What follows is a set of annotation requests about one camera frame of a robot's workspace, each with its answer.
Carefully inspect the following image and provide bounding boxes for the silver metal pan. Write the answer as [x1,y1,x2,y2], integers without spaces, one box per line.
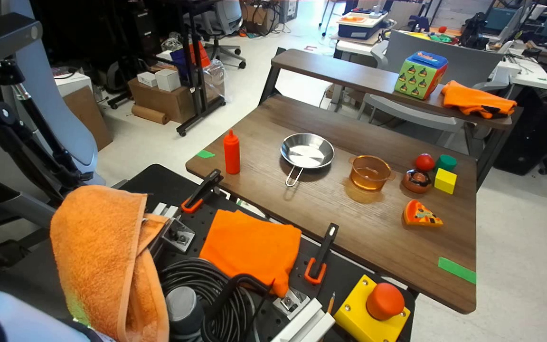
[278,130,339,189]

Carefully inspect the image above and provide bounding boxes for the red squeeze bottle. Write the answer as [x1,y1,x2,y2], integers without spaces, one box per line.
[223,128,244,176]

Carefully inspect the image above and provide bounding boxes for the folded orange cloth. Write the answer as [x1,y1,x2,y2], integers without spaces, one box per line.
[198,206,305,299]

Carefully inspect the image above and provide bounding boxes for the amber transparent bowl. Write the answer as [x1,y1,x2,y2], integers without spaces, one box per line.
[348,153,394,193]

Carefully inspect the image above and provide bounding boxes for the dark wooden bench table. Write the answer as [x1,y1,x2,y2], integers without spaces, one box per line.
[259,45,525,187]

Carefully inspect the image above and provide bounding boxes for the black floor stand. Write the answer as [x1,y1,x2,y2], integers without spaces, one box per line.
[175,0,229,138]

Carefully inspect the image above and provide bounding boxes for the large cardboard box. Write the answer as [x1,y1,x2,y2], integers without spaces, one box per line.
[128,75,210,125]

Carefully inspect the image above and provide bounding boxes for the cardboard tube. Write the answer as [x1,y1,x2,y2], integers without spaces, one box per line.
[130,102,170,125]

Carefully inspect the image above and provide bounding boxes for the brown toy donut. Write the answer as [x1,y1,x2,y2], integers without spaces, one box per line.
[402,166,434,195]

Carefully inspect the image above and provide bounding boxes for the white height-adjustable desk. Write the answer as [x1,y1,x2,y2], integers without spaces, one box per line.
[333,35,394,68]

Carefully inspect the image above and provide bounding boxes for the white cardboard boxes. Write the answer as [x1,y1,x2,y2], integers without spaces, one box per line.
[136,64,185,92]

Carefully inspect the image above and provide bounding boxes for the red toy ball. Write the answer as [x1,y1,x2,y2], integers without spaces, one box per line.
[413,151,438,174]

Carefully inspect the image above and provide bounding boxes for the aluminium extrusion bar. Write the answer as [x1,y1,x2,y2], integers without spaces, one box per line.
[272,294,339,342]

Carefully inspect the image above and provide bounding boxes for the toy pizza slice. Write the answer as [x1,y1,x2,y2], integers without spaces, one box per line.
[402,197,445,231]

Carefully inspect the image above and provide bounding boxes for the grey office chair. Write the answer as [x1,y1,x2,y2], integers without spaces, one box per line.
[191,0,250,71]

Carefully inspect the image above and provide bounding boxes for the grey cylinder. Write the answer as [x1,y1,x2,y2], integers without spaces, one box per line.
[166,284,206,342]

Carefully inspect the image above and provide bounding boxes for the yellow emergency stop box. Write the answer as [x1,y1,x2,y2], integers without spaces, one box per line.
[333,273,413,342]

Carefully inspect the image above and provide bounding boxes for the device with orange top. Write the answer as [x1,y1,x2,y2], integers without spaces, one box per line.
[337,9,392,41]

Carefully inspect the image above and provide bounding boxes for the green toy block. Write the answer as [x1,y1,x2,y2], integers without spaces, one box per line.
[438,151,460,172]

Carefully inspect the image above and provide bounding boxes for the colourful toy cube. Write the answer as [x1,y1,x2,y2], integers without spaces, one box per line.
[394,49,451,100]

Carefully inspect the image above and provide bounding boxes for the orange terry towel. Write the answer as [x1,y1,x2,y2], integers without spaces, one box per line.
[48,184,172,342]

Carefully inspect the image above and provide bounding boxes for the brown cardboard box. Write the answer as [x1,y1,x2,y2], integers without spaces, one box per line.
[62,83,117,151]

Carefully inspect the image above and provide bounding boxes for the long green tape strip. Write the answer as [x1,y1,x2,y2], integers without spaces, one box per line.
[438,254,479,286]

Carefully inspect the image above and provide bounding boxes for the crumpled orange cloth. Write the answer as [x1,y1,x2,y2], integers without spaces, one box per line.
[439,77,519,121]

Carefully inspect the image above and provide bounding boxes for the black office chair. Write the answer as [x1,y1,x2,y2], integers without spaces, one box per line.
[493,81,547,191]

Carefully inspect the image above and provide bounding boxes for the black clamp orange handle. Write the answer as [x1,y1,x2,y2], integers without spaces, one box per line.
[303,220,343,288]
[179,166,227,216]

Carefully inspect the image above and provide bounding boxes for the square metal bracket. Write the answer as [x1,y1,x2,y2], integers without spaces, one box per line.
[272,288,310,320]
[160,216,198,252]

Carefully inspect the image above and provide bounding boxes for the small white bracket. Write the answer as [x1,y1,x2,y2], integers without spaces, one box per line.
[151,201,181,220]

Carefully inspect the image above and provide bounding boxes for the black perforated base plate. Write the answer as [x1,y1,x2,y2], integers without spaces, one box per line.
[119,161,419,342]

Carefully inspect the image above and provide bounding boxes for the black cable coil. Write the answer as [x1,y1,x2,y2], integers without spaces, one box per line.
[158,254,276,342]

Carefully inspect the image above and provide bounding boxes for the black camera tripod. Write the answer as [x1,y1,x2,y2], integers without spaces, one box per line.
[0,58,90,280]

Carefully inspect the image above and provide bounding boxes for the black stereo camera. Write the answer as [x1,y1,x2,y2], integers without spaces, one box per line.
[0,11,46,71]

